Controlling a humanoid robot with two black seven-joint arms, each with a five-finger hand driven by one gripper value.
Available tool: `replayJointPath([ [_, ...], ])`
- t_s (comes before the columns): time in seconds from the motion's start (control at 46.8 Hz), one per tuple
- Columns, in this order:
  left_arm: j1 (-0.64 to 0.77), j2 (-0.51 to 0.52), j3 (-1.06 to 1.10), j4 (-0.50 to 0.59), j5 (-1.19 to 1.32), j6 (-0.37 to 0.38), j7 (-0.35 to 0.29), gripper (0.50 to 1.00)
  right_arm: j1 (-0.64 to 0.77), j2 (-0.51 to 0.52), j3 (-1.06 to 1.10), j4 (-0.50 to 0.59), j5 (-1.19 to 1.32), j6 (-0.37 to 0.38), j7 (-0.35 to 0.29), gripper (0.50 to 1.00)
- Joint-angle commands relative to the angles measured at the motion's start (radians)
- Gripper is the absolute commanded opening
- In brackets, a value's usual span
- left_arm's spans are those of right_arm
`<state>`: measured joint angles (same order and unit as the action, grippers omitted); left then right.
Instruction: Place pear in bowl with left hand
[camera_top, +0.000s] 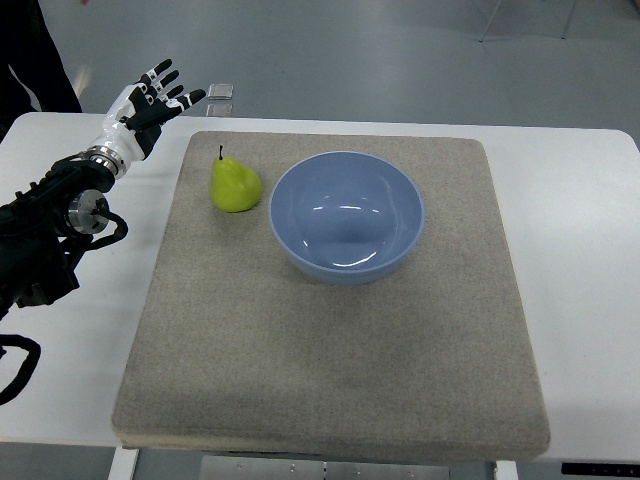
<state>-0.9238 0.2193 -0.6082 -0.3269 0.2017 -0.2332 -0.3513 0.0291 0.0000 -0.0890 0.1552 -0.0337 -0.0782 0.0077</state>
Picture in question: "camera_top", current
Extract grey felt mat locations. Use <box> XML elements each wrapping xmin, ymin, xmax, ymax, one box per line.
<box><xmin>112</xmin><ymin>131</ymin><xmax>550</xmax><ymax>463</ymax></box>

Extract black looping cable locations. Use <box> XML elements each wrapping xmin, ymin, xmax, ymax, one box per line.
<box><xmin>0</xmin><ymin>332</ymin><xmax>42</xmax><ymax>406</ymax></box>

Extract blue bowl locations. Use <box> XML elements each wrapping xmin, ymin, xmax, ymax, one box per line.
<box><xmin>268</xmin><ymin>151</ymin><xmax>426</xmax><ymax>285</ymax></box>

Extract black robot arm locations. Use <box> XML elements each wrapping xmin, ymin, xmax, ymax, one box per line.
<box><xmin>1</xmin><ymin>152</ymin><xmax>128</xmax><ymax>315</ymax></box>

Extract grey metal table base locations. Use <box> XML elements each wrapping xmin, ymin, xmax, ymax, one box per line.
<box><xmin>199</xmin><ymin>455</ymin><xmax>451</xmax><ymax>480</ymax></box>

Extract person in dark clothes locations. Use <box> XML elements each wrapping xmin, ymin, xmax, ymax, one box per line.
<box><xmin>1</xmin><ymin>1</ymin><xmax>82</xmax><ymax>134</ymax></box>

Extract upper floor socket plate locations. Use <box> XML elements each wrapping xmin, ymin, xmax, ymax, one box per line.
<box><xmin>207</xmin><ymin>83</ymin><xmax>234</xmax><ymax>100</ymax></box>

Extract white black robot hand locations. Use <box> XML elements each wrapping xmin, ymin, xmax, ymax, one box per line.
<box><xmin>88</xmin><ymin>59</ymin><xmax>206</xmax><ymax>179</ymax></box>

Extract green pear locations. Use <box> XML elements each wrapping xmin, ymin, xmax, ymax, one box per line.
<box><xmin>208</xmin><ymin>145</ymin><xmax>262</xmax><ymax>213</ymax></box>

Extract metal chair legs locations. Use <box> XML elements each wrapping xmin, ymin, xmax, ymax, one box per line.
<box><xmin>478</xmin><ymin>0</ymin><xmax>579</xmax><ymax>43</ymax></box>

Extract black table control panel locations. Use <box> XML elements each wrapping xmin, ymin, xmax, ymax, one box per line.
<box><xmin>561</xmin><ymin>463</ymin><xmax>639</xmax><ymax>478</ymax></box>

